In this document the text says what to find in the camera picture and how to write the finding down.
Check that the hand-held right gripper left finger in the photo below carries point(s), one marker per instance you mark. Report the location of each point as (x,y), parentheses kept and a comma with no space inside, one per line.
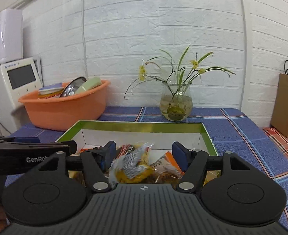
(111,149)

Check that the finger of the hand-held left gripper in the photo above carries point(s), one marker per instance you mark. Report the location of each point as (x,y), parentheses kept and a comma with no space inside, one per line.
(26,140)
(73,148)

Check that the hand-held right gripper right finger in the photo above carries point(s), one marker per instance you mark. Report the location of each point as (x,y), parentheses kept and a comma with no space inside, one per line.
(177,153)

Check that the clear red snack packet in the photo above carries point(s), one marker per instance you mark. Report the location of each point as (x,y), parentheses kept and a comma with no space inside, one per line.
(124,151)

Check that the clear brown snack packet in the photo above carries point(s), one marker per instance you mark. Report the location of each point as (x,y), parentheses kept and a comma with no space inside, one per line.
(167,175)

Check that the clear packet of yellow snacks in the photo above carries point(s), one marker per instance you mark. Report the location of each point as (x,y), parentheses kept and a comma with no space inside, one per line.
(76,177)

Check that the green cardboard box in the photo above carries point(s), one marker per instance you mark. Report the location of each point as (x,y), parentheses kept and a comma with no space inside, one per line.
(134,127)

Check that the clear yellow snack packet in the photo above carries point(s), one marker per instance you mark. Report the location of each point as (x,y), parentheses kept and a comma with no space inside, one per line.
(134,173)

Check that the orange plastic basin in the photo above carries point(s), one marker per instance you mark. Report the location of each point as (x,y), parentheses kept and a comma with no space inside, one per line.
(60,112)

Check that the glass vase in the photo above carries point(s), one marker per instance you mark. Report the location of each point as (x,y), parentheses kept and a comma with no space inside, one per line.
(175,102)

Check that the white appliance with screen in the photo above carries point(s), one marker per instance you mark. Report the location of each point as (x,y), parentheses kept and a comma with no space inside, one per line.
(2,95)

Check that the blue lidded container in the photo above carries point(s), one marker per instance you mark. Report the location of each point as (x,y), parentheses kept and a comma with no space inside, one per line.
(51,90)

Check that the round metal lid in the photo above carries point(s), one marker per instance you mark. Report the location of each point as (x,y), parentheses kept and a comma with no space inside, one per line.
(71,88)

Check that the blue checkered tablecloth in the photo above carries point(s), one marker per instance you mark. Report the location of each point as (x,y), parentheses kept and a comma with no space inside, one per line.
(239,137)

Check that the pale green box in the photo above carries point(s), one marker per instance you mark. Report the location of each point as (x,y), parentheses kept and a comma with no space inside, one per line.
(90,84)

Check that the green plant with yellow flowers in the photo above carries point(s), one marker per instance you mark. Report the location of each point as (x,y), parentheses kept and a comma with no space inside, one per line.
(180,73)

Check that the orange plaid cloth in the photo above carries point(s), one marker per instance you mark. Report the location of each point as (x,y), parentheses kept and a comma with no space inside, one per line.
(281,143)

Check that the white water purifier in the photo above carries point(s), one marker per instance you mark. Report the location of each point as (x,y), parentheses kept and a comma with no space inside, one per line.
(9,36)

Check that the brown paper bag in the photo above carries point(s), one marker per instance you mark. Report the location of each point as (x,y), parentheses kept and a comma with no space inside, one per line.
(287,107)

